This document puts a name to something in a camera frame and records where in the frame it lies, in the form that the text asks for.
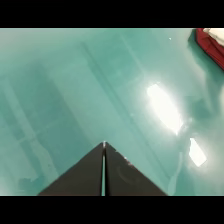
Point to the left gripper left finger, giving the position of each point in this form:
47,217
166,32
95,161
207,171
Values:
83,176

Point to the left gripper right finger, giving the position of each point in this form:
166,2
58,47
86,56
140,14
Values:
128,176

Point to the red garment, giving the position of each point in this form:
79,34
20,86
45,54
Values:
210,46

